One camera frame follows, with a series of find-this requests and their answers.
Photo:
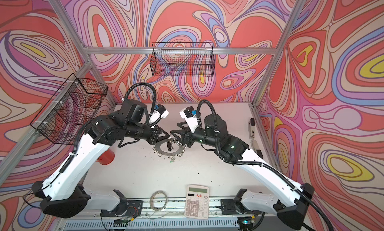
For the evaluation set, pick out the metal disc with keyrings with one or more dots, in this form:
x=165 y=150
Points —
x=178 y=151

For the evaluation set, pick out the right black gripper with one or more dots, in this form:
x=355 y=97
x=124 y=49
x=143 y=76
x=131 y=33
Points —
x=187 y=136

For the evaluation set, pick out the small black key fob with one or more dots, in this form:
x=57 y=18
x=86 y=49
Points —
x=169 y=146

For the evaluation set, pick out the black wire basket left wall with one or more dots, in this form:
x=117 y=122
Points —
x=74 y=103

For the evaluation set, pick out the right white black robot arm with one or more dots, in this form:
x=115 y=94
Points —
x=289 y=200

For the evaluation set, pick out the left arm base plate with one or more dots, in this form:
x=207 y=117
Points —
x=125 y=209

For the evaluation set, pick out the white desk calculator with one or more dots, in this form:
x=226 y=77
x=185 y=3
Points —
x=197 y=202

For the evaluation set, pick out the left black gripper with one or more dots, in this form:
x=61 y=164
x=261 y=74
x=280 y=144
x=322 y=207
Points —
x=157 y=131

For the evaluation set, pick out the black wire basket wall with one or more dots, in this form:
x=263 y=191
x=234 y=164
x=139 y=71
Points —
x=183 y=59
x=74 y=103

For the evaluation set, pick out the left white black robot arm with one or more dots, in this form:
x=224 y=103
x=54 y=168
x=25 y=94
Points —
x=62 y=195

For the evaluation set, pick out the clear tape roll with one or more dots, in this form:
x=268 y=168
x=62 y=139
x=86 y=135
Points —
x=158 y=201

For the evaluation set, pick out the red cup with pens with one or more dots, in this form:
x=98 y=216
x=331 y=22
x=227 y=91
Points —
x=106 y=158

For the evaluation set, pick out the black wire basket back wall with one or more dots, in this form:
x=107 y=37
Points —
x=183 y=59

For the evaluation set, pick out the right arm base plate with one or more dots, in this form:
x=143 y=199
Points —
x=232 y=207

